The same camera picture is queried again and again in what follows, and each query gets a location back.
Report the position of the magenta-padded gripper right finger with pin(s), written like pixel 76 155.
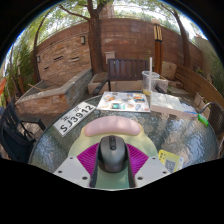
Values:
pixel 151 170

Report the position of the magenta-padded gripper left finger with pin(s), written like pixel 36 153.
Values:
pixel 71 170

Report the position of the dark grey computer mouse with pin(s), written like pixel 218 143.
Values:
pixel 112 153

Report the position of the yellow card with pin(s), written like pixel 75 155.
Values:
pixel 170 161

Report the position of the white licence plate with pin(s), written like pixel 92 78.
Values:
pixel 74 118

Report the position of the black metal chair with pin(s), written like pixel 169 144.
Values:
pixel 13 140

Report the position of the thick white book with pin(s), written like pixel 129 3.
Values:
pixel 166 104

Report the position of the green marker pen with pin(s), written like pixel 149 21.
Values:
pixel 203 120

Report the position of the raised stone planter bed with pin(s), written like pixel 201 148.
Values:
pixel 50 100

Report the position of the colourful picture sheet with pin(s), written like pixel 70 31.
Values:
pixel 123 101

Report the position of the clear plastic cup with straw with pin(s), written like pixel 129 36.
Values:
pixel 150 81

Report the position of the curved wooden bench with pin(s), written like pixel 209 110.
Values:
pixel 200 85

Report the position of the beige stone block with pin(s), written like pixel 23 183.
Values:
pixel 169 70

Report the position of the dark wooden slatted chair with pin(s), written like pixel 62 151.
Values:
pixel 126 70

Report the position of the slim tree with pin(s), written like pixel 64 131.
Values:
pixel 185 46

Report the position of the forked tree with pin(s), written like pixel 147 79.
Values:
pixel 96 43

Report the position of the dark wall lamp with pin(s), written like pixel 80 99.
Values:
pixel 83 40
pixel 38 59

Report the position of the grey wall box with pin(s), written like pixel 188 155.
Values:
pixel 110 57

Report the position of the wooden garden lamp post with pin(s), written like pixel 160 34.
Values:
pixel 157 50

